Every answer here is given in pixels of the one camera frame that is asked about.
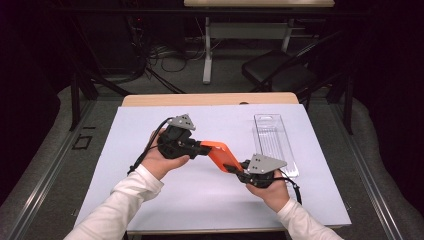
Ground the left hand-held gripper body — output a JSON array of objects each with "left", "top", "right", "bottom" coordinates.
[{"left": 157, "top": 113, "right": 203, "bottom": 160}]

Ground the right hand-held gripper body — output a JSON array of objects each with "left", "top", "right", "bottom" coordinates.
[{"left": 237, "top": 153, "right": 288, "bottom": 189}]

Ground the orange phone case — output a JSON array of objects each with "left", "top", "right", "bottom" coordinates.
[{"left": 199, "top": 139, "right": 245, "bottom": 174}]

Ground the clear plastic tray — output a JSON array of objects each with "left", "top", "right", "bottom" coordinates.
[{"left": 252, "top": 113, "right": 299, "bottom": 179}]

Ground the person's left hand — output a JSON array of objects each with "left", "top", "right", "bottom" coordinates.
[{"left": 139, "top": 128, "right": 191, "bottom": 181}]

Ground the person's right hand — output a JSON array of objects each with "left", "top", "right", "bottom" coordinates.
[{"left": 245, "top": 169, "right": 291, "bottom": 214}]

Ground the white table mat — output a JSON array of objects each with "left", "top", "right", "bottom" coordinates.
[{"left": 72, "top": 103, "right": 353, "bottom": 233}]

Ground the white-legged desk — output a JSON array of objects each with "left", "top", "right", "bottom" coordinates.
[{"left": 183, "top": 0, "right": 335, "bottom": 85}]

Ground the black folding chair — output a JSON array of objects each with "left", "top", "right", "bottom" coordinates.
[{"left": 241, "top": 29, "right": 354, "bottom": 111}]

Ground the black metal stand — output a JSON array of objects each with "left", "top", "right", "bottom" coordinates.
[{"left": 68, "top": 69, "right": 134, "bottom": 132}]

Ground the black horizontal metal bar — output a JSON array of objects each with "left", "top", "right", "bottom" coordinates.
[{"left": 56, "top": 7, "right": 371, "bottom": 18}]

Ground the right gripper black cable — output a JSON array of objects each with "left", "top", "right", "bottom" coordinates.
[{"left": 273, "top": 168, "right": 303, "bottom": 206}]

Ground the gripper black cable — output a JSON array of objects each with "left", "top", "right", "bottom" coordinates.
[
  {"left": 273, "top": 168, "right": 303, "bottom": 206},
  {"left": 126, "top": 116, "right": 174, "bottom": 177}
]

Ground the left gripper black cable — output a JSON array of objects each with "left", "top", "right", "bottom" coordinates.
[{"left": 126, "top": 116, "right": 174, "bottom": 177}]

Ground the bundle of floor cables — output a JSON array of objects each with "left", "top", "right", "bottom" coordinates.
[{"left": 146, "top": 41, "right": 208, "bottom": 73}]

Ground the grey metal floor rail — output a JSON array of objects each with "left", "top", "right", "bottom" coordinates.
[
  {"left": 332, "top": 103, "right": 405, "bottom": 240},
  {"left": 6, "top": 99, "right": 98, "bottom": 240}
]

